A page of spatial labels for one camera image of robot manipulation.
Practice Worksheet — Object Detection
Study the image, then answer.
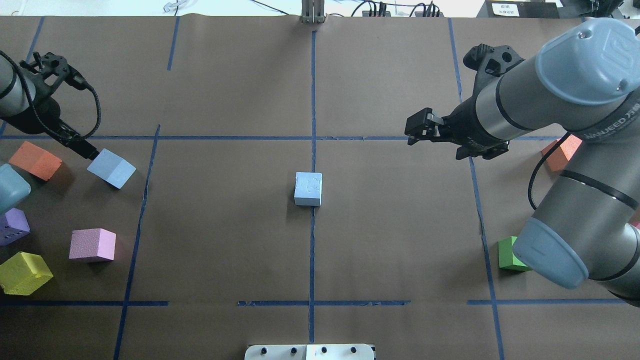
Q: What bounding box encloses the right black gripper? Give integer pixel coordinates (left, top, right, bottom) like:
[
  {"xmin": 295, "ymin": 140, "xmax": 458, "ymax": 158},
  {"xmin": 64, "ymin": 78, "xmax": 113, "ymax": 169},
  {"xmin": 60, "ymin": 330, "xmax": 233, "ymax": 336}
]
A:
[{"xmin": 404, "ymin": 97, "xmax": 509, "ymax": 160}]

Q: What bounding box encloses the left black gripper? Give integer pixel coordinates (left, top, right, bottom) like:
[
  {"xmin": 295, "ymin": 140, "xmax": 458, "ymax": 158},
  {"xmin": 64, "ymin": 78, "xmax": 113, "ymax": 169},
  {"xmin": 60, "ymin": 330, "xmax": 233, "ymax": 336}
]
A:
[{"xmin": 10, "ymin": 98, "xmax": 99, "ymax": 161}]

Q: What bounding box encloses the light blue foam block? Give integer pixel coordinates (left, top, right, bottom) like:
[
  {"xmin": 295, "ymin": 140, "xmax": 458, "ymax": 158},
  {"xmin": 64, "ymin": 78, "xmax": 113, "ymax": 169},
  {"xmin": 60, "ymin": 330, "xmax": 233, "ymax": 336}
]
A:
[
  {"xmin": 87, "ymin": 148, "xmax": 137, "ymax": 189},
  {"xmin": 294, "ymin": 172, "xmax": 323, "ymax": 207}
]

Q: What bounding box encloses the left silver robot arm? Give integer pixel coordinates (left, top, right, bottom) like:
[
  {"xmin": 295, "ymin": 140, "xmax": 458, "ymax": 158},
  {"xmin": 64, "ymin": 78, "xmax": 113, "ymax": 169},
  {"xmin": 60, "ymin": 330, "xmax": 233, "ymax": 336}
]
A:
[{"xmin": 0, "ymin": 52, "xmax": 102, "ymax": 160}]

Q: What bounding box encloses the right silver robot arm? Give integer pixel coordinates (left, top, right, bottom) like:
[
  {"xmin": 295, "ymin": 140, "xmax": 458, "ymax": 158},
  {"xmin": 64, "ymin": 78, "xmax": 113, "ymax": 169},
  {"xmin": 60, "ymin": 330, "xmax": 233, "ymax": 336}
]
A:
[{"xmin": 404, "ymin": 18, "xmax": 640, "ymax": 306}]

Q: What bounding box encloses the orange foam block left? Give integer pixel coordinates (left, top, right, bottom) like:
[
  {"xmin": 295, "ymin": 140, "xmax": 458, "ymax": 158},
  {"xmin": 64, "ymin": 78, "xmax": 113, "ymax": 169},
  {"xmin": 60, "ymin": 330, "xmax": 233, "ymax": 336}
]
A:
[{"xmin": 8, "ymin": 141, "xmax": 63, "ymax": 182}]

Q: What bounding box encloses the orange foam block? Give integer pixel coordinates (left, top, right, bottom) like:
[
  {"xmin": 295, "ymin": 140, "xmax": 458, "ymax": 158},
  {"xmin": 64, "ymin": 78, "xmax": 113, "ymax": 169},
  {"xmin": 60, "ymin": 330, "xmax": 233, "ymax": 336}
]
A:
[
  {"xmin": 545, "ymin": 135, "xmax": 583, "ymax": 173},
  {"xmin": 8, "ymin": 141, "xmax": 63, "ymax": 182}
]

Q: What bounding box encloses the pink foam block left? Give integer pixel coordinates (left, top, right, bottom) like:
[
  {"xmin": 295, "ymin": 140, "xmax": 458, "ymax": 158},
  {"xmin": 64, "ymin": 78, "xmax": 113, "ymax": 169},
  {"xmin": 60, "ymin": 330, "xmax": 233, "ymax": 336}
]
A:
[{"xmin": 68, "ymin": 228, "xmax": 117, "ymax": 263}]

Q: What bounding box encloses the purple foam block left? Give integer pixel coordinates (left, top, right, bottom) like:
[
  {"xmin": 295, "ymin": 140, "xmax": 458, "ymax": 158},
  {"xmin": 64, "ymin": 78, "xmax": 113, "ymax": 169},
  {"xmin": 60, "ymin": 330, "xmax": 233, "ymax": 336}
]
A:
[{"xmin": 0, "ymin": 208, "xmax": 31, "ymax": 247}]

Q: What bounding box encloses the black power strip right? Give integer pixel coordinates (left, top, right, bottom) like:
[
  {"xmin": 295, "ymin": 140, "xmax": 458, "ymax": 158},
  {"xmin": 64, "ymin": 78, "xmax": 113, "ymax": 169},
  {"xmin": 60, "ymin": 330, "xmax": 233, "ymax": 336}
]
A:
[{"xmin": 410, "ymin": 2, "xmax": 444, "ymax": 18}]

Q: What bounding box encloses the black power strip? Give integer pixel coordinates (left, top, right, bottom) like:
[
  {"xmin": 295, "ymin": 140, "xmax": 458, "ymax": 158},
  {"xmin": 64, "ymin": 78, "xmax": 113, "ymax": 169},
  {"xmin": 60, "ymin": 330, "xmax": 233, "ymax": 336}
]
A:
[
  {"xmin": 410, "ymin": 2, "xmax": 444, "ymax": 18},
  {"xmin": 352, "ymin": 1, "xmax": 392, "ymax": 18}
]

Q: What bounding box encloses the black power strip left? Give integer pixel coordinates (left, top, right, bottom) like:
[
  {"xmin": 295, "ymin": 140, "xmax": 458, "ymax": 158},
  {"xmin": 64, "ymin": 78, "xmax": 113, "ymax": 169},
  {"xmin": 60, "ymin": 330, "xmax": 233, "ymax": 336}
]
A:
[{"xmin": 352, "ymin": 1, "xmax": 392, "ymax": 18}]

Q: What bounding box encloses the black box with label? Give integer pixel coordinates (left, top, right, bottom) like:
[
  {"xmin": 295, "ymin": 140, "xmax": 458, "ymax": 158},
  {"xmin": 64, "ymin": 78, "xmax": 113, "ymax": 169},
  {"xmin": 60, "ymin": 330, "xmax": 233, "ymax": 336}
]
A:
[{"xmin": 476, "ymin": 0, "xmax": 560, "ymax": 19}]

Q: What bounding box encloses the orange foam block right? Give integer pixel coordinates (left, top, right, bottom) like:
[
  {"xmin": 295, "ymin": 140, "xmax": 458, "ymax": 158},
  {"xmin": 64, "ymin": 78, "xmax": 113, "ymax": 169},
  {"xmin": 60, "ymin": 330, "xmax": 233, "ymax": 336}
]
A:
[{"xmin": 545, "ymin": 135, "xmax": 583, "ymax": 173}]

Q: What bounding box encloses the yellow foam block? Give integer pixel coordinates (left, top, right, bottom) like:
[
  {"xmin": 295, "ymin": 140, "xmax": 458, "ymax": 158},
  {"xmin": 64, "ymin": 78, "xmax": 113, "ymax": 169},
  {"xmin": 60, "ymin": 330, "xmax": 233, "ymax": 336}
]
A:
[{"xmin": 0, "ymin": 251, "xmax": 54, "ymax": 296}]

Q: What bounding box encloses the green foam block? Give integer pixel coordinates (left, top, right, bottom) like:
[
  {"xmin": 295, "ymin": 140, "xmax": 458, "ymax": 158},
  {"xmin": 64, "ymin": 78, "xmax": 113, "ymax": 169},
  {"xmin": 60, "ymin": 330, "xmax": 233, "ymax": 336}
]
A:
[{"xmin": 497, "ymin": 235, "xmax": 531, "ymax": 272}]

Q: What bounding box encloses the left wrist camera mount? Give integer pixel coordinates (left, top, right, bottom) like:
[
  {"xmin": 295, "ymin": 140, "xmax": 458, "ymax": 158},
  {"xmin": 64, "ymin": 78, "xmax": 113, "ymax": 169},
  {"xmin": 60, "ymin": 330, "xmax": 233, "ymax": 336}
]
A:
[{"xmin": 19, "ymin": 52, "xmax": 94, "ymax": 97}]

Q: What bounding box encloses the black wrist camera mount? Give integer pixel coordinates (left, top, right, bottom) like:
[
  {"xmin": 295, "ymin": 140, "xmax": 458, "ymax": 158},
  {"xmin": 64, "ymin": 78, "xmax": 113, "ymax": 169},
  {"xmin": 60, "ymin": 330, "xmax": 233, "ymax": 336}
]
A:
[{"xmin": 462, "ymin": 43, "xmax": 525, "ymax": 94}]

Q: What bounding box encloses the aluminium frame post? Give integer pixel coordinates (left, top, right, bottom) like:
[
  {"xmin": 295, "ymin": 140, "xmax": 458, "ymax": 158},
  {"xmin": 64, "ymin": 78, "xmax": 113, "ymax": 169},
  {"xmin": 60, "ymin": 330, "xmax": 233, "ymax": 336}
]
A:
[{"xmin": 300, "ymin": 0, "xmax": 326, "ymax": 24}]

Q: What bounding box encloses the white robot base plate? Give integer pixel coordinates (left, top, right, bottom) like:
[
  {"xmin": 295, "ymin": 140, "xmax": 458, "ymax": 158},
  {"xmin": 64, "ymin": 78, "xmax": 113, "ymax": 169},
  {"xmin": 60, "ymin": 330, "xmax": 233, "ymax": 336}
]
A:
[{"xmin": 244, "ymin": 342, "xmax": 377, "ymax": 360}]

